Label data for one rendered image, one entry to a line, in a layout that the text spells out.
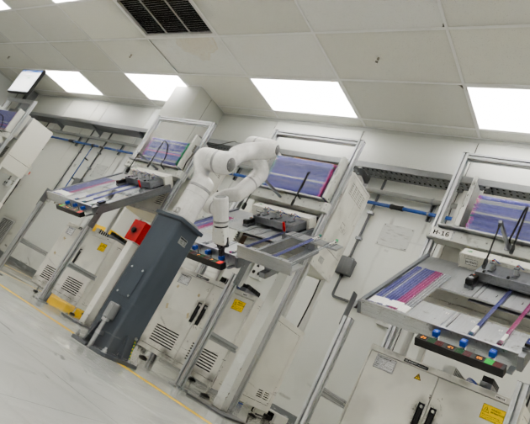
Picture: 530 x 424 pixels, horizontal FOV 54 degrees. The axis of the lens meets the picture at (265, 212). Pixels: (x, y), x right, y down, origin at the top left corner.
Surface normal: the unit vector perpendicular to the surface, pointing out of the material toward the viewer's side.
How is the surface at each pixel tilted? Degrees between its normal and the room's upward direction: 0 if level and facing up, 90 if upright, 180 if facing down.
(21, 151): 90
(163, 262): 90
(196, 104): 90
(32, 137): 90
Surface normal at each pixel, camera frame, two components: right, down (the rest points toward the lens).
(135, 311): 0.78, 0.22
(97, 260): -0.48, -0.50
